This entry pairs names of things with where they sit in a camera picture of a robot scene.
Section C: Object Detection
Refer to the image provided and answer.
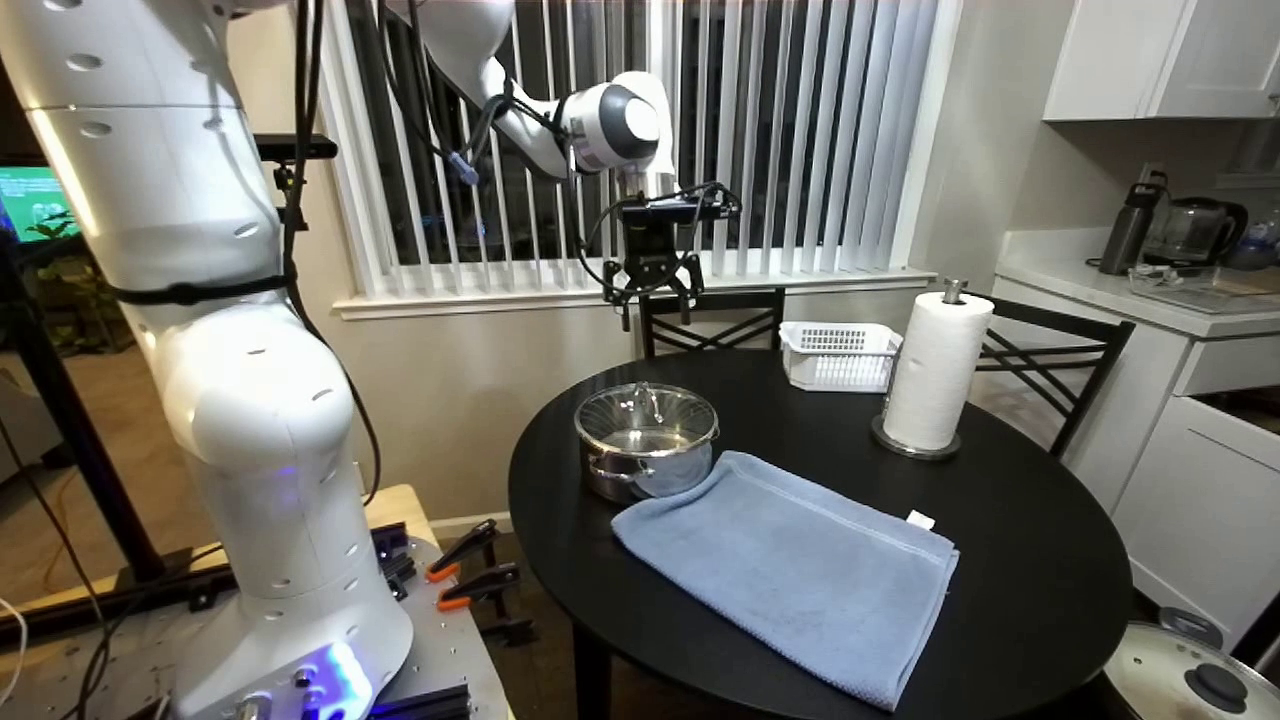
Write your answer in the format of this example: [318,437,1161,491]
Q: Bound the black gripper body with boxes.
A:
[607,195,704,291]

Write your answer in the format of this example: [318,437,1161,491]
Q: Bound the robot mounting platform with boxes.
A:
[0,481,520,720]

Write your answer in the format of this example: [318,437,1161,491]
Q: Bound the black chair crossed back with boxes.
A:
[637,285,789,363]
[976,291,1141,463]

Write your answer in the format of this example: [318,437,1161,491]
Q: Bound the white wall cabinet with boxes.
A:
[1041,0,1280,128]

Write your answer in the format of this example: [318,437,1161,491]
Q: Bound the light blue cloth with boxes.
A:
[607,449,963,717]

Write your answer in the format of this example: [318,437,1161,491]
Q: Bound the white kitchen counter cabinet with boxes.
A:
[987,219,1280,652]

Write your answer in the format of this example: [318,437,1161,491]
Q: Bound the black countertop appliance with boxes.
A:
[1141,194,1254,281]

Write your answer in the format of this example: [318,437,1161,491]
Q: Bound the black tripod stand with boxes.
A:
[0,234,203,604]

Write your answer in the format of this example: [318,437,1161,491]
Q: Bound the dark water bottle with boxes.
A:
[1095,162,1171,281]

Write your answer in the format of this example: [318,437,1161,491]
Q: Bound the white plastic basket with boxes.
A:
[778,318,907,399]

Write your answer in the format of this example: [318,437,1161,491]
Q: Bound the glass pot lid steel handle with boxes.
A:
[573,380,726,463]

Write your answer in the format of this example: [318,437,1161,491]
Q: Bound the silver cooker black knob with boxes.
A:
[1101,604,1280,720]

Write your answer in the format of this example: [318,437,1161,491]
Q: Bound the white vertical window blinds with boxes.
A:
[318,0,963,310]

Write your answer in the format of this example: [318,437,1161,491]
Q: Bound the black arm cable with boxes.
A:
[272,0,389,510]

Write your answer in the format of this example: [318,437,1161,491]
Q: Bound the white paper towel roll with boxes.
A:
[881,288,999,456]

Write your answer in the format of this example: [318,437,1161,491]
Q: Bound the black orange clamp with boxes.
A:
[436,556,529,632]
[427,518,505,580]

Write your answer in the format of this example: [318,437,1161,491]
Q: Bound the green lit monitor screen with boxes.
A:
[0,162,88,253]

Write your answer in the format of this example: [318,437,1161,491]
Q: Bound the stainless steel pot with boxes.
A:
[567,380,726,510]

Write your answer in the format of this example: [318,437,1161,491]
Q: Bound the steel paper towel holder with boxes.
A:
[867,275,967,468]

